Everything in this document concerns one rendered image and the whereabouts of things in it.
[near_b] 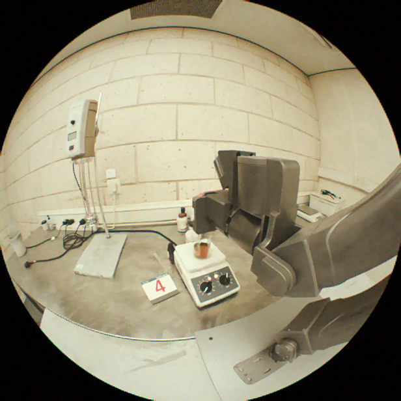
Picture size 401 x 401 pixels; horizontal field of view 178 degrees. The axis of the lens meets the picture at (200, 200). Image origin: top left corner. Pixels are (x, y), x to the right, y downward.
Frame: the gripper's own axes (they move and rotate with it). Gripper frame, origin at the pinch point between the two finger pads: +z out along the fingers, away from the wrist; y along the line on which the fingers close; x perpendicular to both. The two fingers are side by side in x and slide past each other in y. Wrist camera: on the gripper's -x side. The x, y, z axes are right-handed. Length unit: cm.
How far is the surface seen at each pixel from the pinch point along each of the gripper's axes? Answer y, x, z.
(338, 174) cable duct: -140, -9, -11
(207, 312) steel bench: 4.3, 25.9, -13.2
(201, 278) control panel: 2.2, 19.7, -5.7
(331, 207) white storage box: -107, 17, -13
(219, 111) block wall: -34, -38, 41
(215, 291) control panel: 0.3, 22.1, -9.9
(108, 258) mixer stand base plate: 30.5, 24.8, 18.3
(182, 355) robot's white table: 15.3, 25.9, -22.8
